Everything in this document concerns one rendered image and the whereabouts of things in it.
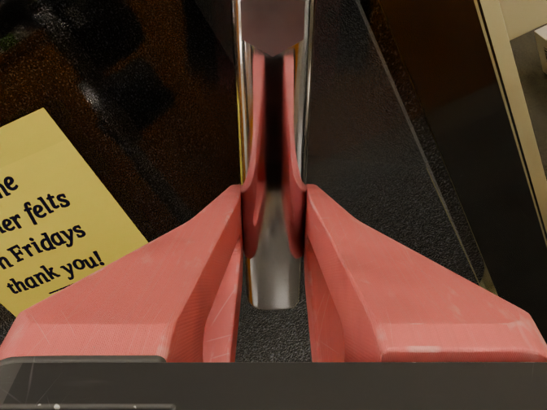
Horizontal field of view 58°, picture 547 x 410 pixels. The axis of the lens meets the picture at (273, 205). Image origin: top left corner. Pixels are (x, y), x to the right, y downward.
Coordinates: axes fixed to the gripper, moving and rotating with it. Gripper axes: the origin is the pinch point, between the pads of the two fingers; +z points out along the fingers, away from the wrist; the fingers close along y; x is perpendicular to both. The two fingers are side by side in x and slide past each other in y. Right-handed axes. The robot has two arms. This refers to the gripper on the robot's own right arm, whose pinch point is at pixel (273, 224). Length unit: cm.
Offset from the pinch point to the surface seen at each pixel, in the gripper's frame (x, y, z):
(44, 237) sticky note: 4.3, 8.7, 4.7
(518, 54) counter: 10, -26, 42
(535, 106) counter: 11.2, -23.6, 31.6
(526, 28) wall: 9, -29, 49
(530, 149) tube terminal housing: 1.0, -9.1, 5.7
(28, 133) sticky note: -0.1, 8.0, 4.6
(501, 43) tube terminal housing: -2.7, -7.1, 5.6
